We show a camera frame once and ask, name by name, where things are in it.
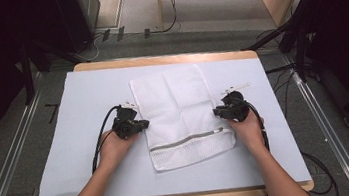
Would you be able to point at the person's left hand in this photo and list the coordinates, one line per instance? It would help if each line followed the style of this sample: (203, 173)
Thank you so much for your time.
(116, 148)

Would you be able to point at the person's right hand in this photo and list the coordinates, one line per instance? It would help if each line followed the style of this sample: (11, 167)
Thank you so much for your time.
(250, 130)

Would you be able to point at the black metal stand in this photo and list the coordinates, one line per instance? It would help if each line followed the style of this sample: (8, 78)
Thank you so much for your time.
(289, 40)
(27, 75)

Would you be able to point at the black cabinet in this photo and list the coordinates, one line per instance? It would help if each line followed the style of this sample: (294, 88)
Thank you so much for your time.
(75, 19)

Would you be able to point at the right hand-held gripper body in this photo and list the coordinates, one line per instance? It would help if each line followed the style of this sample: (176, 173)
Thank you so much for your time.
(237, 107)

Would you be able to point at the white mesh laundry bag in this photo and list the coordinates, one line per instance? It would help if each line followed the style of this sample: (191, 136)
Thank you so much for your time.
(181, 117)

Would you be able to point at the light wooden shelf unit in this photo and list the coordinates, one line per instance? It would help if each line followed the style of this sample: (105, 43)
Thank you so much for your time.
(275, 1)

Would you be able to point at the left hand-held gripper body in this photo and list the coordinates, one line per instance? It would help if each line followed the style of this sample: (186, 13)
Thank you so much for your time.
(125, 122)

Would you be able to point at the pale blue table mat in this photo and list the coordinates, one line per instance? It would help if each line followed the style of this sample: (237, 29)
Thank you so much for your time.
(78, 99)

